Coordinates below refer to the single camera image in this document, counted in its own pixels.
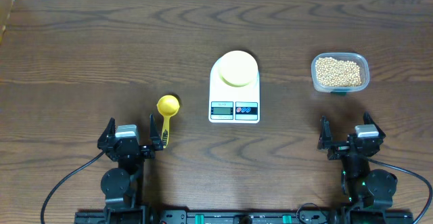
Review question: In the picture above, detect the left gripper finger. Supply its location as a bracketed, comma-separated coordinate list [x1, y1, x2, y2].
[98, 118, 116, 146]
[150, 114, 164, 150]

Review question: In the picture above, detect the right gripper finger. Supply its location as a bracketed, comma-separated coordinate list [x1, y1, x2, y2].
[363, 112, 386, 139]
[317, 116, 333, 150]

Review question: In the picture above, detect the yellow measuring scoop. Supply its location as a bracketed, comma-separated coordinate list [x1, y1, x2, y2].
[157, 95, 180, 148]

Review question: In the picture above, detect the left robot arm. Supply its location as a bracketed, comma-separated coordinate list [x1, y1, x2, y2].
[97, 116, 164, 223]

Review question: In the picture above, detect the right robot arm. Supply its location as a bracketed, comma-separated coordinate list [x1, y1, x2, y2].
[317, 112, 398, 223]

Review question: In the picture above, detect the white digital kitchen scale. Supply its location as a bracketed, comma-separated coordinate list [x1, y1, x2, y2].
[208, 60, 260, 124]

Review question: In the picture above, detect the pale yellow bowl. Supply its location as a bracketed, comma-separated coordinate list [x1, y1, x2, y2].
[218, 51, 258, 87]

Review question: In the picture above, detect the clear plastic container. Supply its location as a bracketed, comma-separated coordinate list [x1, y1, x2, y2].
[311, 52, 370, 93]

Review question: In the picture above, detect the pile of soybeans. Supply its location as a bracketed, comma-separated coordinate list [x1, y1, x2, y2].
[315, 57, 362, 87]

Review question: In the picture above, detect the right black cable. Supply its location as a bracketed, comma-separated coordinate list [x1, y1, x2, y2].
[367, 156, 433, 224]

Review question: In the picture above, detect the black cable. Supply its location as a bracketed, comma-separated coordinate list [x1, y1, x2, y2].
[40, 150, 106, 224]
[367, 156, 433, 224]

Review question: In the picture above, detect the left black cable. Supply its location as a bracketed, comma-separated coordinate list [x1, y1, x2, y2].
[40, 150, 106, 224]

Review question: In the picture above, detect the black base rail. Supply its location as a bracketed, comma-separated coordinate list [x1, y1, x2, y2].
[74, 209, 414, 224]

